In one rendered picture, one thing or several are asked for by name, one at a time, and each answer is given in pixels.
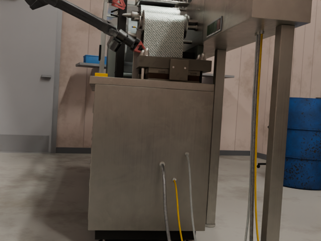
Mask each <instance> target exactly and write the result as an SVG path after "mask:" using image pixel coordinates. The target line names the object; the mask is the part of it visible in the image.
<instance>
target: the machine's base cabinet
mask: <svg viewBox="0 0 321 241"><path fill-rule="evenodd" d="M213 101H214V92H213V91H198V90H183V89H168V88H147V87H132V86H117V85H102V84H95V93H94V103H93V127H92V139H91V140H92V145H91V160H90V163H91V166H90V179H89V203H88V230H95V240H99V241H109V240H167V234H166V227H165V218H164V205H163V182H162V170H161V167H160V165H159V163H160V162H162V161H163V162H164V163H165V166H164V168H165V176H166V197H167V212H168V223H169V230H170V237H171V240H179V241H181V237H180V231H179V224H178V215H177V202H176V191H175V184H174V182H173V181H172V178H174V177H175V178H176V186H177V193H178V205H179V217H180V226H181V232H182V239H183V241H188V240H194V236H193V227H192V218H191V208H190V191H189V170H188V161H187V157H186V156H185V154H184V153H185V152H188V153H189V155H188V156H189V161H190V169H191V187H192V206H193V221H194V228H195V232H196V231H205V219H206V205H207V190H208V175H209V160H210V145H211V131H212V116H213Z"/></svg>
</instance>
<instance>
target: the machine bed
mask: <svg viewBox="0 0 321 241"><path fill-rule="evenodd" d="M89 84H90V86H91V89H92V91H95V84H102V85H117V86H132V87H147V88H168V89H183V90H198V91H214V84H204V83H190V82H176V81H161V80H147V79H133V78H119V77H98V76H90V79H89Z"/></svg>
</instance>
